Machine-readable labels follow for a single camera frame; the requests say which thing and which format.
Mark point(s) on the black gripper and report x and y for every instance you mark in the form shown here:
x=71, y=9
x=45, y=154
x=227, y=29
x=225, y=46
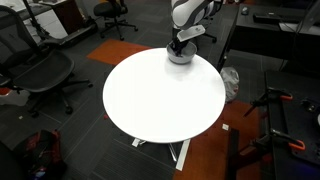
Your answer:
x=180, y=44

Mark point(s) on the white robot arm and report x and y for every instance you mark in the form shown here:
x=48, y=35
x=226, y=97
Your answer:
x=190, y=13

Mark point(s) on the white round bowl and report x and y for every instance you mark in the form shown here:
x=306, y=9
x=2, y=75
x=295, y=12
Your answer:
x=186, y=58

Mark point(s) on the black office chair base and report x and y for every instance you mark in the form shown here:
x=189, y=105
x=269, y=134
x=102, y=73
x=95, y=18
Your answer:
x=210, y=35

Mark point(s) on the white plastic bag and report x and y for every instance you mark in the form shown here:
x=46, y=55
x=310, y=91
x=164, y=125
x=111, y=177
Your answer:
x=230, y=83

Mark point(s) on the grey computer mouse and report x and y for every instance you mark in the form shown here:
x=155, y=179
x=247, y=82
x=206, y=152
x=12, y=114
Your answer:
x=245, y=10

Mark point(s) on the black swivel office chair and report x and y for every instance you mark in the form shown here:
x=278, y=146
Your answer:
x=111, y=8

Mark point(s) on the black office desk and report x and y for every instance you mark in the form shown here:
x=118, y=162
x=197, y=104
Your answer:
x=260, y=36

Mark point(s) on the small white paper tag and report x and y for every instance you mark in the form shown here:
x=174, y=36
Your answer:
x=225, y=126

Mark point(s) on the black keyboard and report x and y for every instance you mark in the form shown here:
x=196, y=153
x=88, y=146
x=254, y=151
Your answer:
x=266, y=17

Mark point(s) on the small red floor scrap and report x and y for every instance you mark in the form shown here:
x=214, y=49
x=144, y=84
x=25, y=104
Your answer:
x=106, y=116

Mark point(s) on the white metal table base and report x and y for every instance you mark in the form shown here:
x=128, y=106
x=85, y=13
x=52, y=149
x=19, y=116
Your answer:
x=183, y=155

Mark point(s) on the black electric scooter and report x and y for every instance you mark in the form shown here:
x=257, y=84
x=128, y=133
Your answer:
x=70, y=36

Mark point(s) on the dark brown cabinet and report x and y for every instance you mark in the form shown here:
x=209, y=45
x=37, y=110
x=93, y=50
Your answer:
x=68, y=13

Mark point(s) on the grey monitor stand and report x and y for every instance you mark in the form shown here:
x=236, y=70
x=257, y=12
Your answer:
x=300, y=28

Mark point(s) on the long white cabinet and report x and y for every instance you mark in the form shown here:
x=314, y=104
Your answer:
x=50, y=23

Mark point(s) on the black workbench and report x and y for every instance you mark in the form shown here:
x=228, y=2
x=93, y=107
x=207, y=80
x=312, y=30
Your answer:
x=296, y=116

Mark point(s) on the black mesh office chair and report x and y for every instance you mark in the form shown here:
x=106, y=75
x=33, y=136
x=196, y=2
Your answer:
x=43, y=71

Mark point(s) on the small black bench device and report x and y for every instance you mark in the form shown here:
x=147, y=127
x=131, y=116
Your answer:
x=310, y=105

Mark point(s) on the red and black bag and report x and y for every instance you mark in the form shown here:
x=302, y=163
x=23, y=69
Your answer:
x=46, y=146

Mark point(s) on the grey countertop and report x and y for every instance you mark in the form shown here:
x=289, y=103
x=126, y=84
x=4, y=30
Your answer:
x=20, y=8

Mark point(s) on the white plastic floor item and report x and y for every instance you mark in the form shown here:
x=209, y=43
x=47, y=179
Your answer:
x=15, y=98

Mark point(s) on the black metal post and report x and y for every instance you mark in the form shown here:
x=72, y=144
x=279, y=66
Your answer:
x=234, y=153

